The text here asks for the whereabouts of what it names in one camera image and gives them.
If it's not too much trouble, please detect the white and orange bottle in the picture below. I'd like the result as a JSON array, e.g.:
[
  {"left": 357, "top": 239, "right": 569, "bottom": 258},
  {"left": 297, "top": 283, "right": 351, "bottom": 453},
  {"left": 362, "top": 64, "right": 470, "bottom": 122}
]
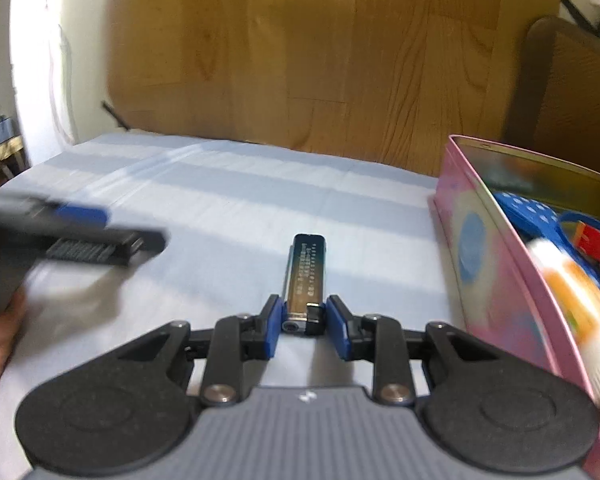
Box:
[{"left": 527, "top": 237, "right": 600, "bottom": 406}]

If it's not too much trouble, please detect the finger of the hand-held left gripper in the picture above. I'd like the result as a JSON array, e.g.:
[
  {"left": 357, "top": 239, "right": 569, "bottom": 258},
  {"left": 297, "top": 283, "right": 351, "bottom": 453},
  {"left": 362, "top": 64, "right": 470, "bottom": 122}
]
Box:
[{"left": 29, "top": 200, "right": 112, "bottom": 229}]

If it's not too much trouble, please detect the pink tin box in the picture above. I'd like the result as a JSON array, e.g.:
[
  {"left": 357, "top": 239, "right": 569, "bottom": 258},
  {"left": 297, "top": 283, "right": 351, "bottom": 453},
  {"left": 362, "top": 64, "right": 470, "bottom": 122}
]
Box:
[{"left": 427, "top": 134, "right": 600, "bottom": 480}]

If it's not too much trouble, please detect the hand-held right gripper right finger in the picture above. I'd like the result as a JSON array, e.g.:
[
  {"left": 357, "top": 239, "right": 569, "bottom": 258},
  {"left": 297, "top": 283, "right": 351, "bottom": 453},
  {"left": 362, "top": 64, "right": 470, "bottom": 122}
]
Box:
[{"left": 326, "top": 294, "right": 496, "bottom": 406}]

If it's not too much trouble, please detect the person's left hand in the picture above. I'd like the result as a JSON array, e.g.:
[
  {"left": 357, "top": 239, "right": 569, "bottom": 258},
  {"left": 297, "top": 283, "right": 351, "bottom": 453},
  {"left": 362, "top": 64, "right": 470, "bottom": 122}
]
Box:
[{"left": 0, "top": 292, "right": 28, "bottom": 388}]

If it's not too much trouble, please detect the dark brown chair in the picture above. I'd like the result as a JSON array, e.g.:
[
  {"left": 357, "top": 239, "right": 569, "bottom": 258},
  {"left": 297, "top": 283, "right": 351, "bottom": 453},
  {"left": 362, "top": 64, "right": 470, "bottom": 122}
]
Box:
[{"left": 502, "top": 15, "right": 600, "bottom": 181}]

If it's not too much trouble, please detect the wooden board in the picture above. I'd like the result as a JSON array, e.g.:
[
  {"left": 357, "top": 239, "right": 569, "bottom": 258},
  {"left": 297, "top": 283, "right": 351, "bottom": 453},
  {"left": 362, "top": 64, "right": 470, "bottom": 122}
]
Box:
[{"left": 105, "top": 0, "right": 563, "bottom": 178}]

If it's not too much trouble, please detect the light blue sheet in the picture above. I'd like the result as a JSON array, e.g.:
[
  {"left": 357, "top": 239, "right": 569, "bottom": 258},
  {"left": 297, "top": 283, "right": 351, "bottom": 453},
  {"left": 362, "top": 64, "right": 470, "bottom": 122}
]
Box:
[{"left": 0, "top": 130, "right": 481, "bottom": 480}]

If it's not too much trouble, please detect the blue dotted plastic item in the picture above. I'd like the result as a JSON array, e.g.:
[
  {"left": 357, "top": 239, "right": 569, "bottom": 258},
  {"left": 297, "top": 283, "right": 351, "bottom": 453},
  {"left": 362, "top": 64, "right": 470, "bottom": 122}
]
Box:
[{"left": 495, "top": 192, "right": 600, "bottom": 281}]

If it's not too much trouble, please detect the black ribbed device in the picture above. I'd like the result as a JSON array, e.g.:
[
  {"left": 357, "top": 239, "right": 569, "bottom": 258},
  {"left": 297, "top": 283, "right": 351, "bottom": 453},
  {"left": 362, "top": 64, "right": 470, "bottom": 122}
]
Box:
[{"left": 45, "top": 227, "right": 168, "bottom": 267}]

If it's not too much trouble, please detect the black lighter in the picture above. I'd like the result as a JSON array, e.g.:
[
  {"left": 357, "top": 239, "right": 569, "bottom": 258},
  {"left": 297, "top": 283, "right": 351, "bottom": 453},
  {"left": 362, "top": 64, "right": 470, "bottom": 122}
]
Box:
[{"left": 280, "top": 233, "right": 327, "bottom": 337}]

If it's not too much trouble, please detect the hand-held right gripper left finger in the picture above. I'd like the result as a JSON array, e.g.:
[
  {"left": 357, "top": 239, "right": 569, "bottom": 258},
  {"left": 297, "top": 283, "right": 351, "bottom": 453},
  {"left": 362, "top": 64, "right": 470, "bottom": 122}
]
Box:
[{"left": 117, "top": 294, "right": 283, "bottom": 407}]

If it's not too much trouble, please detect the cluttered wooden rack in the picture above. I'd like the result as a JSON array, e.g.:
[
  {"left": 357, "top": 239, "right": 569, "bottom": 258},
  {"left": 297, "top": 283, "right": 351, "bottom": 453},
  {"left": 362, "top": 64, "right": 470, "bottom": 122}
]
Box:
[{"left": 0, "top": 107, "right": 31, "bottom": 181}]

